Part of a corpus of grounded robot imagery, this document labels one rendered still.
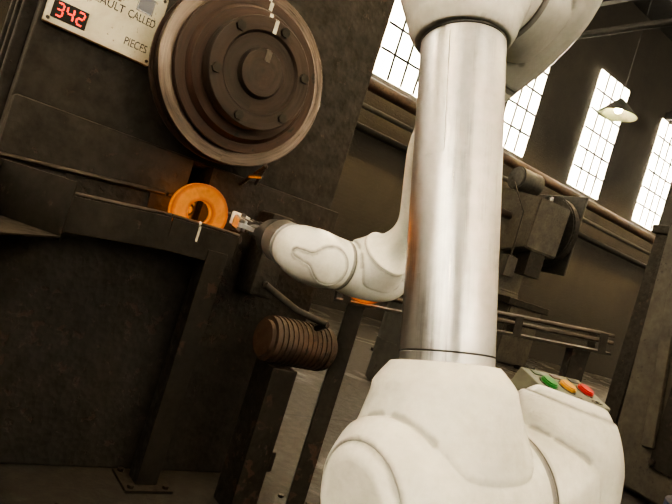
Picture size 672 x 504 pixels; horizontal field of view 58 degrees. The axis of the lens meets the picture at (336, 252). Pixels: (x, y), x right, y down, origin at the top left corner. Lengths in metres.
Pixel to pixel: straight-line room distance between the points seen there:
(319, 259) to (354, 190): 8.34
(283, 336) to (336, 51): 0.91
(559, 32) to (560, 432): 0.50
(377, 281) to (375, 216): 8.51
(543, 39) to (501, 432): 0.51
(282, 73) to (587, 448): 1.18
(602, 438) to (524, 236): 8.59
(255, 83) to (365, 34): 0.60
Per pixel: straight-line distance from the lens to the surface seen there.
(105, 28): 1.70
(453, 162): 0.66
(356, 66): 2.05
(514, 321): 1.82
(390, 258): 1.17
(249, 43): 1.60
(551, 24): 0.87
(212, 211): 1.65
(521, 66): 0.91
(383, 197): 9.74
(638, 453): 3.73
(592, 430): 0.75
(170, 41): 1.60
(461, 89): 0.69
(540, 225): 9.39
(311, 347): 1.67
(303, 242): 1.09
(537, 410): 0.74
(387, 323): 4.25
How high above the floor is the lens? 0.72
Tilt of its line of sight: 1 degrees up
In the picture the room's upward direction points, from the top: 17 degrees clockwise
